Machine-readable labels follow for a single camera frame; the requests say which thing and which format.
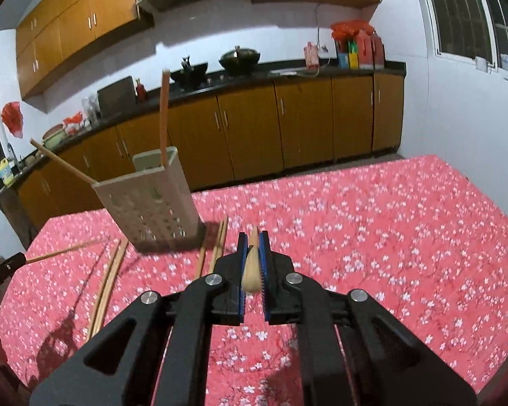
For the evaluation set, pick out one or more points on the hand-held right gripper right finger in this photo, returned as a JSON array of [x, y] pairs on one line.
[[263, 262]]

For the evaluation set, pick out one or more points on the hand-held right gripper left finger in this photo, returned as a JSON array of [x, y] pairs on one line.
[[241, 258]]

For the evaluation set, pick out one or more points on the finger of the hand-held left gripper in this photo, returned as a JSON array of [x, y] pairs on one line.
[[4, 267]]

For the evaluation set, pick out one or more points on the wooden chopstick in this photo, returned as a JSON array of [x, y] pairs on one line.
[[251, 275], [207, 253], [63, 163], [59, 253], [114, 274], [165, 114], [219, 245], [103, 292]]

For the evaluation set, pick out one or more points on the beige perforated utensil holder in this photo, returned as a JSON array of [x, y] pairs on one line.
[[152, 207]]

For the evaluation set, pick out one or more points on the yellow detergent bottle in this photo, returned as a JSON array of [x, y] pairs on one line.
[[6, 172]]

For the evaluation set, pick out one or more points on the red floral tablecloth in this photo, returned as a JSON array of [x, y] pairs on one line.
[[364, 241]]

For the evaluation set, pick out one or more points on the sink faucet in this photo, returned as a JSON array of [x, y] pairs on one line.
[[12, 154]]

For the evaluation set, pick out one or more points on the green bowl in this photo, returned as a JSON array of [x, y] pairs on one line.
[[53, 136]]

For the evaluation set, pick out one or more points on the wooden base cabinets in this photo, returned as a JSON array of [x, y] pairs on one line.
[[305, 122]]

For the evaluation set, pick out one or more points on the small red bag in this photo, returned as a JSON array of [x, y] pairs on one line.
[[73, 122]]

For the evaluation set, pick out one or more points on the glass jars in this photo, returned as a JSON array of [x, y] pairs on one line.
[[90, 108]]

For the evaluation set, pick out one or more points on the black open wok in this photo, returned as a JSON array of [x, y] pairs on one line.
[[189, 72]]

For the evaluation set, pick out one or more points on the small red bottle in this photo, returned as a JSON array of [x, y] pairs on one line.
[[141, 91]]

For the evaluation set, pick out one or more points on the black wok with lid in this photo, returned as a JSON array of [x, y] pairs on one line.
[[239, 58]]

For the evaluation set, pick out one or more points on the dark cutting board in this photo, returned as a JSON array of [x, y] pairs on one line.
[[116, 96]]

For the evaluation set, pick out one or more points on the pink bottle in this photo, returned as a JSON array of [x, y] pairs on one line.
[[311, 56]]

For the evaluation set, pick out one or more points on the colourful boxes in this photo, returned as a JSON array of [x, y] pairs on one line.
[[349, 56]]

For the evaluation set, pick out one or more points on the red oil jugs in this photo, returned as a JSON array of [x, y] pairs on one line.
[[370, 50]]

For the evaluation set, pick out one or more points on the red bag over jugs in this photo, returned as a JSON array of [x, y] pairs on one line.
[[348, 29]]

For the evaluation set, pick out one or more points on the white cup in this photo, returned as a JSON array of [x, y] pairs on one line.
[[481, 64]]

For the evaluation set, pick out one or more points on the large barred window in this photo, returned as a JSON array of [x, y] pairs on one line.
[[470, 12]]

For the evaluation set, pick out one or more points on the red plastic bag on wall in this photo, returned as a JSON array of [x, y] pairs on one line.
[[12, 119]]

